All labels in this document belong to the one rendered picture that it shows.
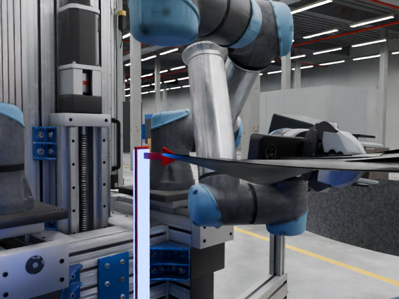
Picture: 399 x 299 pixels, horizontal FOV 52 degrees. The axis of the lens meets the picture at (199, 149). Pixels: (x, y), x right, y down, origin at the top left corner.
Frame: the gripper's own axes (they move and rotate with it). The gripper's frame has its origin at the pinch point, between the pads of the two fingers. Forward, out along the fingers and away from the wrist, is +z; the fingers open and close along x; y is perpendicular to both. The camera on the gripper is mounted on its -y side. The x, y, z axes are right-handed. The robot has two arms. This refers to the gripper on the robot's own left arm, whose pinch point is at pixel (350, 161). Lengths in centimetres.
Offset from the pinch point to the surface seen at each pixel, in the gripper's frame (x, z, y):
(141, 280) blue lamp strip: 18.7, -8.6, -21.9
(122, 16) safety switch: -66, -215, -52
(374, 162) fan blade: -0.5, 11.1, -3.3
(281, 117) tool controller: -7, -56, 8
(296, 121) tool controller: -6, -54, 11
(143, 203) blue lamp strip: 8.6, -8.9, -22.8
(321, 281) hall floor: 107, -266, 118
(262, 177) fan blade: 3.5, -8.2, -7.7
